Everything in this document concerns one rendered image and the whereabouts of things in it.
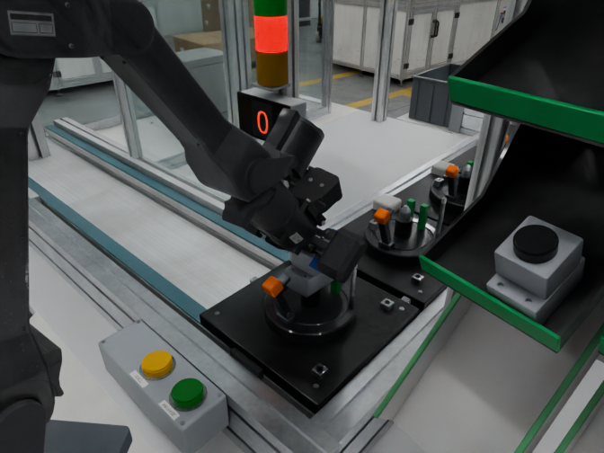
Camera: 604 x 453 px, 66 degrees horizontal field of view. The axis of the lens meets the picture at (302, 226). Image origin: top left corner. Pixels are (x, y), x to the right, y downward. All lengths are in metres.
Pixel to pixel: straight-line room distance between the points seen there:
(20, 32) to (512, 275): 0.36
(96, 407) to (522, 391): 0.59
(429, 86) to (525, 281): 2.27
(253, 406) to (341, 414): 0.11
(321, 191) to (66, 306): 0.59
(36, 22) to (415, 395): 0.49
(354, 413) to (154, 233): 0.62
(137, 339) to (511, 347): 0.50
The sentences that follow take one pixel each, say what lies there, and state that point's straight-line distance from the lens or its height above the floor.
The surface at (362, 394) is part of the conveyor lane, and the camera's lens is 0.64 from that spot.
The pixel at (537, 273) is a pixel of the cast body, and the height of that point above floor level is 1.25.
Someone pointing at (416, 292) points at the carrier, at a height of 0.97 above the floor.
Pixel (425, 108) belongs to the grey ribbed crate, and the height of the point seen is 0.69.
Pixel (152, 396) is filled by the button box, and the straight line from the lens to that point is 0.66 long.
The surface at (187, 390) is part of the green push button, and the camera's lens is 0.64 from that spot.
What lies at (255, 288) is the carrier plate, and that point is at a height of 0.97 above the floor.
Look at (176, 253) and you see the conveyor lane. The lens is 0.97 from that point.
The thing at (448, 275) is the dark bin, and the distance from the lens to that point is 0.42.
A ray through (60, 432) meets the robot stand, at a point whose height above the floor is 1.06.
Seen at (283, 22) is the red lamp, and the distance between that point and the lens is 0.75.
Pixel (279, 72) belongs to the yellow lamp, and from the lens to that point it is 0.75.
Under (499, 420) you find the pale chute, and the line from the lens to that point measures 0.54.
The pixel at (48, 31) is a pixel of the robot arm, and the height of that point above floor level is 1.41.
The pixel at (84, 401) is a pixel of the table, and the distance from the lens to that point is 0.82.
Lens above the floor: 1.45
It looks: 32 degrees down
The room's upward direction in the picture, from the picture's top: straight up
